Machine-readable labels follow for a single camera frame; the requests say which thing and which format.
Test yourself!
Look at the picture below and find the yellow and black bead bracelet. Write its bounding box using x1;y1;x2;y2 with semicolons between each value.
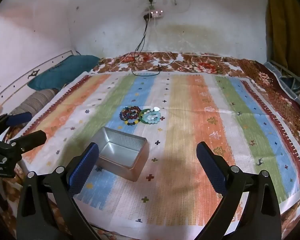
124;119;141;128

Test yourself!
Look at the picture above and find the yellow hanging cloth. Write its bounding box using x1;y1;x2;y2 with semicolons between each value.
265;0;300;78

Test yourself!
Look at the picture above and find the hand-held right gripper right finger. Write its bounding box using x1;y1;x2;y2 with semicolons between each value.
196;141;283;240

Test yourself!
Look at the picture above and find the white bed headboard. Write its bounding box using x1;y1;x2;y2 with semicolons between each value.
0;50;75;115

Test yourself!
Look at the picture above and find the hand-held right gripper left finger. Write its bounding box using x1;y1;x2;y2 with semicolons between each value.
16;142;102;240

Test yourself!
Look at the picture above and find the brown floral blanket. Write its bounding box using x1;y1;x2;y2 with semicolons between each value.
0;51;300;240

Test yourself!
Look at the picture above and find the silver metal tin box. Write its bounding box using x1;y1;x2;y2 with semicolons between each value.
90;127;150;182

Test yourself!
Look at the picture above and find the teal cloth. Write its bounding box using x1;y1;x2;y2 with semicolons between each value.
27;55;101;91

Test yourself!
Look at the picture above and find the white power strip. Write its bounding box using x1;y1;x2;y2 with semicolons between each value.
142;10;165;19

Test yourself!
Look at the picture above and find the grey striped pillow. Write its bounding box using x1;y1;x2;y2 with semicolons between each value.
9;89;58;120

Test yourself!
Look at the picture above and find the dark multicolour bead bracelet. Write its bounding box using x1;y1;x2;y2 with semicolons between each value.
119;106;142;121

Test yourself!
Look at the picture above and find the black cable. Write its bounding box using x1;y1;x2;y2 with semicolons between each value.
131;14;183;77

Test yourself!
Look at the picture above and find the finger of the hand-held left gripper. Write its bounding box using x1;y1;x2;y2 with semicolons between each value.
0;112;32;130
0;130;47;153

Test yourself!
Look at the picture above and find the green jade bangle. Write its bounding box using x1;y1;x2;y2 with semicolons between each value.
138;108;153;125

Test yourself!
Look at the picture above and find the colourful striped mat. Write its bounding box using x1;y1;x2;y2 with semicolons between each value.
21;71;300;230

